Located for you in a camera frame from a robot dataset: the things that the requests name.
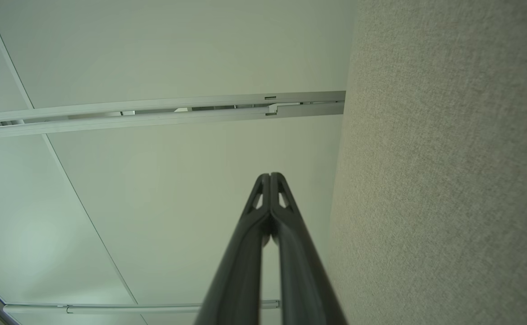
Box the thin white ceiling rail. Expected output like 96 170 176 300
3 300 280 315

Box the long white ceiling track rail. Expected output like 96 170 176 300
0 90 346 139

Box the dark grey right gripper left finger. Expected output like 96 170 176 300
194 173 271 325

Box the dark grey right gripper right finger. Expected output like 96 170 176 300
271 172 348 325

